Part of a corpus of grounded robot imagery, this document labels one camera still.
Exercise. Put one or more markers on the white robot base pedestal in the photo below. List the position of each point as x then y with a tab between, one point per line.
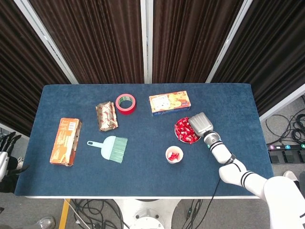
146	214

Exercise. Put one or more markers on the white sneaker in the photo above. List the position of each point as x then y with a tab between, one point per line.
290	175

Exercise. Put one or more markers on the blue yellow cracker box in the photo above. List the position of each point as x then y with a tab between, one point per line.
169	102

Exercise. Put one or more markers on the red object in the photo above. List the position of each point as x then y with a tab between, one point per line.
173	156

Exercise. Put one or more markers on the round metal plate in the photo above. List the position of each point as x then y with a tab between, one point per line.
178	139

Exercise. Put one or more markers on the orange cardboard box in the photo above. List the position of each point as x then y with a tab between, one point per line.
65	143

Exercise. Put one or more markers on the white partition post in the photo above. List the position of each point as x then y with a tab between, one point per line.
146	35
228	40
45	38

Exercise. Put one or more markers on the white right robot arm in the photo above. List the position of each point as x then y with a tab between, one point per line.
221	152

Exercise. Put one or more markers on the brown curtain panel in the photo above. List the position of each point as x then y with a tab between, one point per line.
190	40
23	71
95	40
274	47

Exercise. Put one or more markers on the red tape roll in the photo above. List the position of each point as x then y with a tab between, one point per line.
126	111

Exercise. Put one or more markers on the white green hand brush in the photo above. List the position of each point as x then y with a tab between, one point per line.
112	149

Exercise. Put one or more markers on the plate of red candies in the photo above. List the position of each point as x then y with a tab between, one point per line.
182	130

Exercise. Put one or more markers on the blue felt tablecloth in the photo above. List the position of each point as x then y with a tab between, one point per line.
143	176

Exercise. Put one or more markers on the black foot pedal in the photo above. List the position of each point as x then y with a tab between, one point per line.
288	157
301	157
274	158

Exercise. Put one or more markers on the white partition bottom rail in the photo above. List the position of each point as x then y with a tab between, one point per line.
23	136
281	102

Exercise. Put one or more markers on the grey shoe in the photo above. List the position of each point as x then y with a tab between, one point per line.
46	223

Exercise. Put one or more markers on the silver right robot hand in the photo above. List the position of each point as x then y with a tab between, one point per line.
200	124

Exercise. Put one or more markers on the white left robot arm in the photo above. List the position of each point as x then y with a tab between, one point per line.
3	164

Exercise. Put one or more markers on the white paper cup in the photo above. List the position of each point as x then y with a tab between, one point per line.
175	162

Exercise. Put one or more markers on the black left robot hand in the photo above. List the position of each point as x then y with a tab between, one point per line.
7	143

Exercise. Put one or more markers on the brown patterned snack bag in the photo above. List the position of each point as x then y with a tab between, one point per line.
107	117

